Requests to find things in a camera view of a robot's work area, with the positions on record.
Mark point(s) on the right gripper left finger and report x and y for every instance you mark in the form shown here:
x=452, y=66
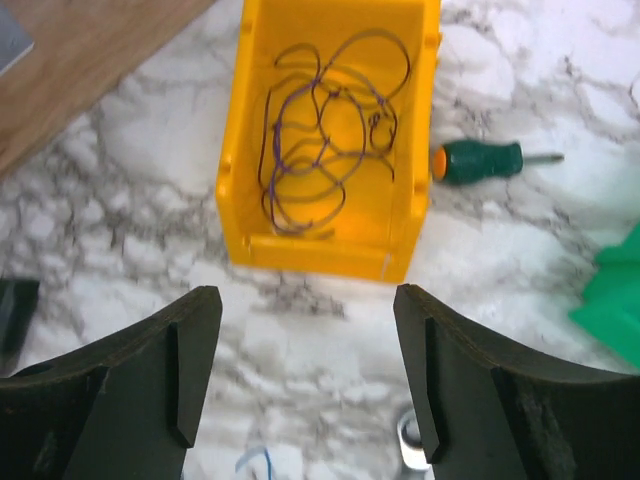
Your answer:
x=127, y=406

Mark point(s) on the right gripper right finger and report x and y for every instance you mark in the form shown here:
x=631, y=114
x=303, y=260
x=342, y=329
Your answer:
x=489, y=407

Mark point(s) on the yellow plastic bin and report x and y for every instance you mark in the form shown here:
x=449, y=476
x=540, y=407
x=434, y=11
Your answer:
x=324, y=163

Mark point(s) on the large ratchet wrench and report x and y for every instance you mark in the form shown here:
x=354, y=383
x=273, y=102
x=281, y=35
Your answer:
x=413, y=461

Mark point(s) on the green plastic bin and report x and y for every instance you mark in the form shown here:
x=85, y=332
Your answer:
x=610, y=308

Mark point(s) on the green stubby screwdriver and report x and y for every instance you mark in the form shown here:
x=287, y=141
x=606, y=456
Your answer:
x=464, y=162

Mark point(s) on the plywood board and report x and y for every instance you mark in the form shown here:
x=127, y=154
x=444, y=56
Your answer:
x=81, y=49

